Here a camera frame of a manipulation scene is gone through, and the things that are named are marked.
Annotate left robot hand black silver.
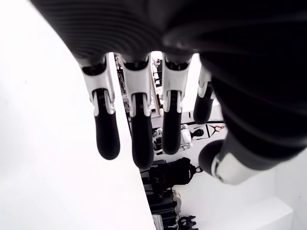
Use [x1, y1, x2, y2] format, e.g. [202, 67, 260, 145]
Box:
[28, 0, 307, 185]

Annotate white humanoid robot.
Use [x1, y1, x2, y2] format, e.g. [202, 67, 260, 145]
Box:
[152, 123, 208, 155]

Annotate black equipment pile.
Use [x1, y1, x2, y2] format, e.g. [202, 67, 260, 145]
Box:
[140, 157, 203, 230]

